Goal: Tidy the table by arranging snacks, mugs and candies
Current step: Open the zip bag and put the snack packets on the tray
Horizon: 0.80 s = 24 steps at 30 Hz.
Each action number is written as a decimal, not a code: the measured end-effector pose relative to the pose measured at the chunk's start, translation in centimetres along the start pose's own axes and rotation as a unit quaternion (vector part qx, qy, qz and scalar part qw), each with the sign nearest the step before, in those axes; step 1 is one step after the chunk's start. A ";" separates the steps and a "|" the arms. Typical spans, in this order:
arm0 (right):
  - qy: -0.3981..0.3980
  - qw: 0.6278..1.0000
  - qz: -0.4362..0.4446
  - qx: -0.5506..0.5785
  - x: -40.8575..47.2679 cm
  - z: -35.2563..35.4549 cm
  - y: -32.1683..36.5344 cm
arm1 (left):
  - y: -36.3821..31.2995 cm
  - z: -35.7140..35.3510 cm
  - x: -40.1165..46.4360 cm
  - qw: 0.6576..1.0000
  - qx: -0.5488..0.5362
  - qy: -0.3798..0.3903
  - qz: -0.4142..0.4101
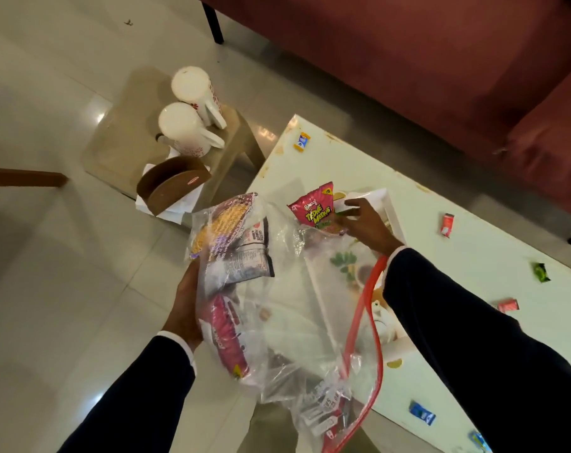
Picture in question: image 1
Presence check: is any person's right hand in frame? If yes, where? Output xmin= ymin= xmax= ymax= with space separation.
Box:
xmin=334 ymin=198 xmax=407 ymax=258

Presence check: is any person's left hand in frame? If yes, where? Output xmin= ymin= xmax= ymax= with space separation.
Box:
xmin=161 ymin=257 xmax=206 ymax=353

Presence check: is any pink snack packet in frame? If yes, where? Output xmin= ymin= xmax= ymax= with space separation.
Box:
xmin=198 ymin=294 xmax=251 ymax=381
xmin=287 ymin=181 xmax=345 ymax=232

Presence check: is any salted peanuts packet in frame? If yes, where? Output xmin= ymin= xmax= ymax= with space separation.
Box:
xmin=205 ymin=216 xmax=276 ymax=298

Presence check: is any maroon and yellow snack packet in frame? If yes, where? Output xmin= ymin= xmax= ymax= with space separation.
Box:
xmin=189 ymin=193 xmax=259 ymax=260

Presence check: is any clear zip bag red seal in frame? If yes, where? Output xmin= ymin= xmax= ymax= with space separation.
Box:
xmin=186 ymin=193 xmax=390 ymax=453

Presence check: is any white printed tray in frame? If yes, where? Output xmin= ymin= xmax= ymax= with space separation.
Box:
xmin=298 ymin=187 xmax=416 ymax=369

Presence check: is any white floral mug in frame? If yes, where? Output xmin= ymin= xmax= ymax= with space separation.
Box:
xmin=155 ymin=102 xmax=226 ymax=159
xmin=170 ymin=65 xmax=228 ymax=130

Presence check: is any person's right forearm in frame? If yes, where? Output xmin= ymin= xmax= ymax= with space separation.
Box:
xmin=382 ymin=246 xmax=571 ymax=453

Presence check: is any person's left forearm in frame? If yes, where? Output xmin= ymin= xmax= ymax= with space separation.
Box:
xmin=56 ymin=330 xmax=197 ymax=453

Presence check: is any white coffee table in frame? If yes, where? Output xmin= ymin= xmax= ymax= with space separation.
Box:
xmin=238 ymin=114 xmax=571 ymax=453

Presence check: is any red sofa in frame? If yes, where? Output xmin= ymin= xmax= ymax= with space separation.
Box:
xmin=195 ymin=0 xmax=571 ymax=247

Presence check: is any beige plastic stool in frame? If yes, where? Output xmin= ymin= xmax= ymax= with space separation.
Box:
xmin=80 ymin=65 xmax=267 ymax=218

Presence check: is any brown wooden furniture frame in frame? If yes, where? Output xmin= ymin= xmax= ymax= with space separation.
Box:
xmin=0 ymin=167 xmax=70 ymax=188

